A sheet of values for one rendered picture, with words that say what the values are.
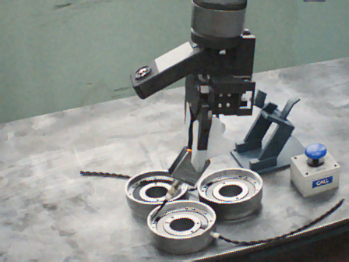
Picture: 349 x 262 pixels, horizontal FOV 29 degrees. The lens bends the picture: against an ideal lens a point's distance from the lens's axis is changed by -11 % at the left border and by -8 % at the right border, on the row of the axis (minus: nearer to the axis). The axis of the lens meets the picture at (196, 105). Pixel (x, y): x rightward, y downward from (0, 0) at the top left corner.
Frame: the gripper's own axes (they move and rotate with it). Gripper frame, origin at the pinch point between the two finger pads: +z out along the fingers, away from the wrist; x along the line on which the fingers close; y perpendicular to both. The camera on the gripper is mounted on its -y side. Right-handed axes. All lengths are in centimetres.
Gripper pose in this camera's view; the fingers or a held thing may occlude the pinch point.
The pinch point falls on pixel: (192, 160)
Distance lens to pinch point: 107.0
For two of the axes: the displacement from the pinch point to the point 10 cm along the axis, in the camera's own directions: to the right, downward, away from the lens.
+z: -0.7, 9.0, 4.3
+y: 9.7, -0.4, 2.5
